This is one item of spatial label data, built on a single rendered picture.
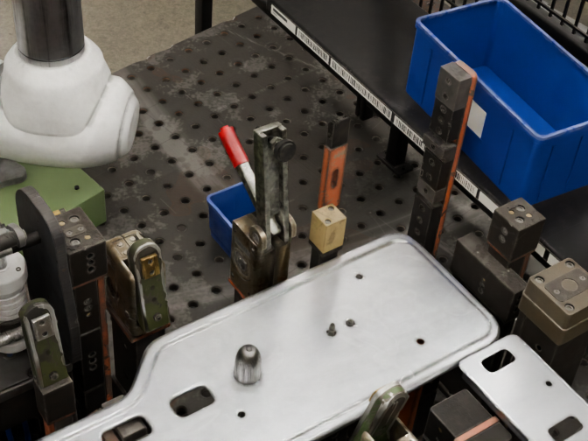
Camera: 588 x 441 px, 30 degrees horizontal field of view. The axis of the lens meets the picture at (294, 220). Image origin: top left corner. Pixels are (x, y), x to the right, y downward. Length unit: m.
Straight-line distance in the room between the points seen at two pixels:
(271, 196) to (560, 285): 0.38
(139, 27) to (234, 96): 1.46
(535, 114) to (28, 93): 0.77
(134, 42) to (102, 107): 1.88
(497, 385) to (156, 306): 0.43
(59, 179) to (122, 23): 1.80
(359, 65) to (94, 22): 2.01
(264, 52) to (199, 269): 0.64
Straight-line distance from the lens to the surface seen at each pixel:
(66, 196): 1.90
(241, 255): 1.47
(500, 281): 1.50
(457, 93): 1.49
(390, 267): 1.48
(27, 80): 1.69
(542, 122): 1.72
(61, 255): 1.27
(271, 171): 1.37
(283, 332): 1.39
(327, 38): 1.82
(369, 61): 1.78
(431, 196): 1.62
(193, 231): 1.93
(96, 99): 1.71
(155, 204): 1.98
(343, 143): 1.41
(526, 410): 1.37
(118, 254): 1.38
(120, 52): 3.55
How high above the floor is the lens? 2.06
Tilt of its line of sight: 44 degrees down
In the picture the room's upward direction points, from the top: 6 degrees clockwise
